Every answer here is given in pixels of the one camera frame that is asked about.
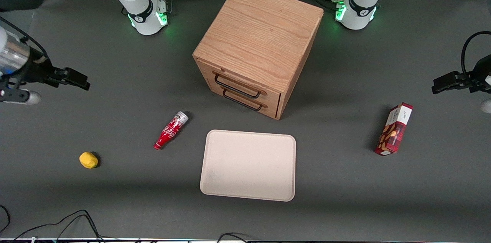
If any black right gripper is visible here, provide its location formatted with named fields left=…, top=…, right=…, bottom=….
left=17, top=51, right=91, bottom=91

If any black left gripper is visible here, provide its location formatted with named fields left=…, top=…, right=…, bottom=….
left=432, top=54, right=491, bottom=95

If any red coke bottle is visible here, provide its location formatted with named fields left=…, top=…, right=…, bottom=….
left=153, top=111, right=189, bottom=151

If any beige plastic tray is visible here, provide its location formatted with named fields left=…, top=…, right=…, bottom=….
left=199, top=130, right=297, bottom=202

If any red cookie box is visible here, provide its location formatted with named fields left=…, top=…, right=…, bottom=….
left=374, top=102, right=414, bottom=156

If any yellow lemon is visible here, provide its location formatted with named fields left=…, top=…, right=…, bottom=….
left=79, top=152, right=99, bottom=169

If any wooden drawer cabinet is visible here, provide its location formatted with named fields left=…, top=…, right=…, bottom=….
left=193, top=0, right=324, bottom=121

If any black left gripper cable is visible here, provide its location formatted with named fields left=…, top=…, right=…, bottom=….
left=461, top=31, right=491, bottom=79

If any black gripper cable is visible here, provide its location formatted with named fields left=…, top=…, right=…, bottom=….
left=0, top=17, right=49, bottom=60
left=461, top=31, right=491, bottom=79

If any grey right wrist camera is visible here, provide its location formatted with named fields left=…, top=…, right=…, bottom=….
left=0, top=89, right=41, bottom=106

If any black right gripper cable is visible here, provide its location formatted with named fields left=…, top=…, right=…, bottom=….
left=0, top=17, right=49, bottom=60

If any black looped table-edge cable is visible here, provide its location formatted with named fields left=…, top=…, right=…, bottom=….
left=11, top=209, right=105, bottom=243

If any black thin curved cable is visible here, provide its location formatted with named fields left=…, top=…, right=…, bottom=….
left=0, top=205, right=10, bottom=233

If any black metal drawer handle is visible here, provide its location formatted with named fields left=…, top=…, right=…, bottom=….
left=214, top=73, right=262, bottom=99
left=222, top=89, right=265, bottom=112

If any black short table-edge cable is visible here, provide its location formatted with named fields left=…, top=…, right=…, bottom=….
left=216, top=232, right=250, bottom=243

